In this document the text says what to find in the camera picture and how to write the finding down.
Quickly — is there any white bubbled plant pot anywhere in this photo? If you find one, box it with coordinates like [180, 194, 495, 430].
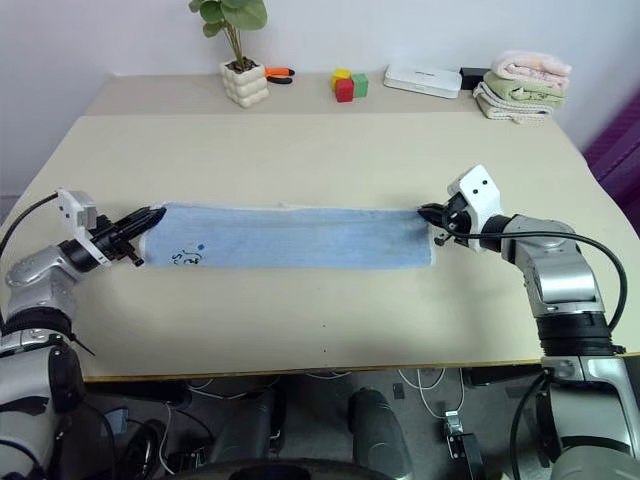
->
[218, 58, 271, 110]

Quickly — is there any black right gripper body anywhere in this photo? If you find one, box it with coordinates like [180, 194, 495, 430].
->
[435, 193, 475, 250]

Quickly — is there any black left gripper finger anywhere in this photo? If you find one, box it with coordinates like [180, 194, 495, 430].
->
[115, 205, 169, 232]
[122, 215, 167, 242]

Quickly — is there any small blue grey box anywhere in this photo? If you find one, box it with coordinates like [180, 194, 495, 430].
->
[106, 408, 130, 435]

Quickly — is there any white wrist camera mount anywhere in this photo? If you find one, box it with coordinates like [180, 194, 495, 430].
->
[54, 187, 111, 264]
[446, 164, 503, 252]

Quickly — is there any cream folded towel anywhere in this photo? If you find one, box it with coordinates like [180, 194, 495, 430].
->
[471, 81, 557, 124]

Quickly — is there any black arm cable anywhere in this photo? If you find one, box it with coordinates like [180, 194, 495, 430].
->
[0, 192, 60, 254]
[447, 227, 629, 334]

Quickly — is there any ribbed chair back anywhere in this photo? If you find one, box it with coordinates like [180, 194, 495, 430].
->
[581, 87, 640, 207]

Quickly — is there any white flat router box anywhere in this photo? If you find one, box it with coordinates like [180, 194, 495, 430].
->
[383, 63, 464, 101]

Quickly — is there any black clamp device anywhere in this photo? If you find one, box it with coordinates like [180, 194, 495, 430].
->
[441, 409, 484, 477]

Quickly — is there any green folded towel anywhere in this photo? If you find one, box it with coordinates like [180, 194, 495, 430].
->
[481, 71, 569, 107]

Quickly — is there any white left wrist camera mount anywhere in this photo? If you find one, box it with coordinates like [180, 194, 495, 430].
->
[54, 187, 111, 264]

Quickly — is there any dark rounded robot leg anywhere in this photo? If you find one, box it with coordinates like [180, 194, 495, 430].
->
[347, 386, 412, 480]
[213, 383, 289, 467]

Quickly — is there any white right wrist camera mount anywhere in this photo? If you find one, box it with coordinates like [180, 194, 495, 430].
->
[446, 164, 503, 252]

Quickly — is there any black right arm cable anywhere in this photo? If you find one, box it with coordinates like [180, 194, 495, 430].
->
[447, 227, 629, 334]

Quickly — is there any pink folded towel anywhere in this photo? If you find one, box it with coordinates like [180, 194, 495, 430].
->
[489, 48, 573, 92]

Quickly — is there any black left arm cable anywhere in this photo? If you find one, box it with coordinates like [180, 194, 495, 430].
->
[0, 192, 60, 254]

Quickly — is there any thin white cable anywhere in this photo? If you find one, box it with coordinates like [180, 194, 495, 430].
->
[398, 366, 467, 420]

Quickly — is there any small black box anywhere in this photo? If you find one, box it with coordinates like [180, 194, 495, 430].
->
[458, 66, 494, 93]

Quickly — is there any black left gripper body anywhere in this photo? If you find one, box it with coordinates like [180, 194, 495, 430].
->
[91, 213, 147, 270]

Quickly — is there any green leafy plant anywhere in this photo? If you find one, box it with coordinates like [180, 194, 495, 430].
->
[188, 0, 269, 71]

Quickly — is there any light blue towel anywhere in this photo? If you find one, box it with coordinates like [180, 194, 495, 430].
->
[137, 201, 439, 272]

